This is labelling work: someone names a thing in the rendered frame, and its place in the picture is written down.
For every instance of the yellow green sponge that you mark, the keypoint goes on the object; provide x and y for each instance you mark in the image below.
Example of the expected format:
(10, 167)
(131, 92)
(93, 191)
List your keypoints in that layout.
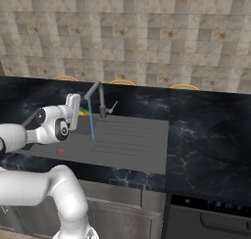
(83, 112)

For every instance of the yellow curved stool back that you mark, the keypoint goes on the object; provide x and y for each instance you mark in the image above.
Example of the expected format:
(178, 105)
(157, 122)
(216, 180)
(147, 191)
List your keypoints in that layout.
(184, 86)
(65, 77)
(122, 82)

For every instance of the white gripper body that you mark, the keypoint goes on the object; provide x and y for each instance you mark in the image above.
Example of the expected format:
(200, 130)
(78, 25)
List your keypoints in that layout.
(73, 109)

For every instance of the dark grey tap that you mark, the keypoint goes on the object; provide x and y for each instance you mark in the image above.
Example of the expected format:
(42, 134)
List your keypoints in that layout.
(101, 99)

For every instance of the small red object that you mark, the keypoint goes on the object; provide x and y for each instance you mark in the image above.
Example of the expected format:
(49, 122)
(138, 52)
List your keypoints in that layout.
(61, 151)

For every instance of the dark grey sink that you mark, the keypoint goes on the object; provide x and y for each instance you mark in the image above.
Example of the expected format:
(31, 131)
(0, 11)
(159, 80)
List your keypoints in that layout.
(130, 145)

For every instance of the black dishwasher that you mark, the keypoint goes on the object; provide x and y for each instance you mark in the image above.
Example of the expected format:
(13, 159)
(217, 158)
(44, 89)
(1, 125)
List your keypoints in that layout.
(209, 220)

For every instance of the blue water stream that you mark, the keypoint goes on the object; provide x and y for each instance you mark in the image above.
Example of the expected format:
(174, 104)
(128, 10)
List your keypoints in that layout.
(91, 122)

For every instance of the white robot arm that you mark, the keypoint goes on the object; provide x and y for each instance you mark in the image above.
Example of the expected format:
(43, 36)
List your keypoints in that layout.
(62, 190)

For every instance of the grey cupboard door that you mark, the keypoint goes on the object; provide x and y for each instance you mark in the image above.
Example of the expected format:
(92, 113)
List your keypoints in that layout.
(29, 218)
(124, 221)

